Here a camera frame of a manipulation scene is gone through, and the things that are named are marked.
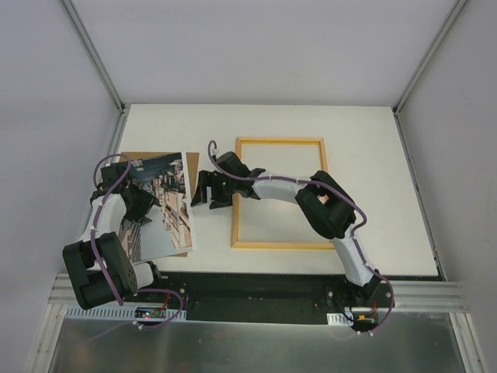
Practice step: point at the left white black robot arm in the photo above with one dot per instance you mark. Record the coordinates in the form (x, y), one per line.
(98, 266)

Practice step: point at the right white slotted cable duct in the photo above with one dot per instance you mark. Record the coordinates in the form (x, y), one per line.
(339, 319)

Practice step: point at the left aluminium corner post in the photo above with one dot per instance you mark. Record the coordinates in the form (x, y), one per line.
(93, 55)

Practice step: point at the brown cardboard backing board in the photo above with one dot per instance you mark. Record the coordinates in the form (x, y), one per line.
(192, 163)

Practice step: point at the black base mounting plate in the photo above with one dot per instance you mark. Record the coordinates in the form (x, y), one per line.
(261, 298)

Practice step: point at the aluminium front rail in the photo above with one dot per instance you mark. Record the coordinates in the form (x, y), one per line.
(409, 296)

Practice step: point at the right aluminium corner post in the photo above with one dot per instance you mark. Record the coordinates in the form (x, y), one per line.
(455, 12)

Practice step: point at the left white slotted cable duct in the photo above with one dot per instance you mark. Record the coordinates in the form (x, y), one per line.
(126, 313)

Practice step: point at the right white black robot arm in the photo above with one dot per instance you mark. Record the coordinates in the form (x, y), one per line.
(329, 210)

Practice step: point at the aluminium corner post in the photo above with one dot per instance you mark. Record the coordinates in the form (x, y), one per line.
(93, 55)
(455, 12)

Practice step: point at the printed street photo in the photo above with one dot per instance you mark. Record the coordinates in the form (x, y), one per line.
(174, 217)

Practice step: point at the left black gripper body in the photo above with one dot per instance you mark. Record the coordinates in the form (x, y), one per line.
(139, 200)

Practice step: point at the white slotted cable duct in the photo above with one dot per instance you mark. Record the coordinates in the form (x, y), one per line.
(339, 319)
(126, 313)

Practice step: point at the shiny metal sheet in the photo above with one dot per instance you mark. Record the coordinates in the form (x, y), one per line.
(406, 343)

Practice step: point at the yellow photo frame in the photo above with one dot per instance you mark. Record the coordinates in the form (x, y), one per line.
(324, 155)

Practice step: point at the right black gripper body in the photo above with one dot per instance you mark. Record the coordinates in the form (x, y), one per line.
(217, 186)

